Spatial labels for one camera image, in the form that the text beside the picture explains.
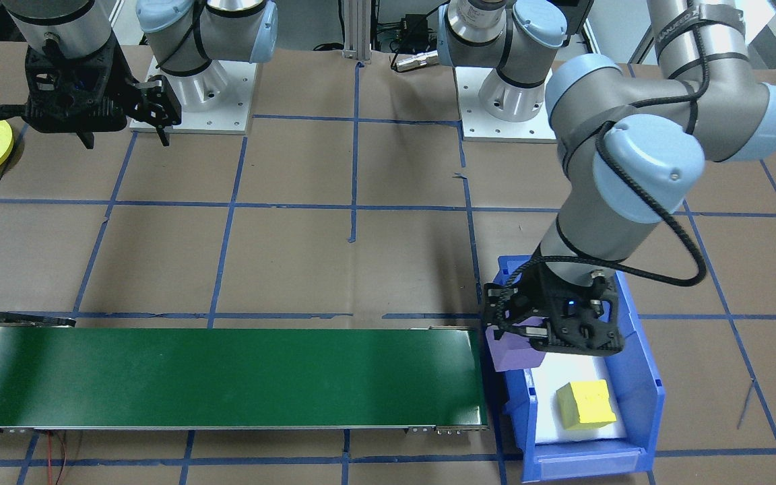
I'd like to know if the white foam pad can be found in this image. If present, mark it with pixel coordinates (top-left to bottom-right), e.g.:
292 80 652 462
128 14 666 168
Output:
529 352 628 446

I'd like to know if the blue plastic storage bin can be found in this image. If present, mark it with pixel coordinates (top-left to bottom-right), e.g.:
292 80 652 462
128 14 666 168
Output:
481 253 667 483

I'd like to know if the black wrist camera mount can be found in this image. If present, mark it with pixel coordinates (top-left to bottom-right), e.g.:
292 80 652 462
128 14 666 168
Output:
24 34 128 134
534 269 626 356

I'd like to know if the red cable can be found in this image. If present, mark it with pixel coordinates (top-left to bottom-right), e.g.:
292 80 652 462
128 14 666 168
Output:
46 431 70 485

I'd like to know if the silver cylindrical connector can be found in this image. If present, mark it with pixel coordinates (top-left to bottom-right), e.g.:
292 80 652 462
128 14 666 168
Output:
391 50 440 72

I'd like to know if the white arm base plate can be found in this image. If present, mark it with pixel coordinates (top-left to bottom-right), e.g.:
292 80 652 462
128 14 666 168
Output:
129 54 259 135
454 64 561 143

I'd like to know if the aluminium frame post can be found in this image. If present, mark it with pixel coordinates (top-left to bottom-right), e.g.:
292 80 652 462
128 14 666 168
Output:
342 0 375 63

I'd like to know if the yellow foam block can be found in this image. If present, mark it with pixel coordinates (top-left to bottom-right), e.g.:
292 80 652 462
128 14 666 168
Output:
556 379 618 432

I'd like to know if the green conveyor belt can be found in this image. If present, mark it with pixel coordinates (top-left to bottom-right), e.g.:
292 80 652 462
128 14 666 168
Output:
0 311 490 436

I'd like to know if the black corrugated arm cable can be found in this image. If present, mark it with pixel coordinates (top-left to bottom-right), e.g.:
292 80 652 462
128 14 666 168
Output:
500 79 709 337

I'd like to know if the black power box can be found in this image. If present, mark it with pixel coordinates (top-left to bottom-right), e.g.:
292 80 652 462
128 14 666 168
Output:
397 13 430 36

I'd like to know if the purple foam block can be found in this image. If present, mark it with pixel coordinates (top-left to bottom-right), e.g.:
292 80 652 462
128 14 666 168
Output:
486 327 546 372

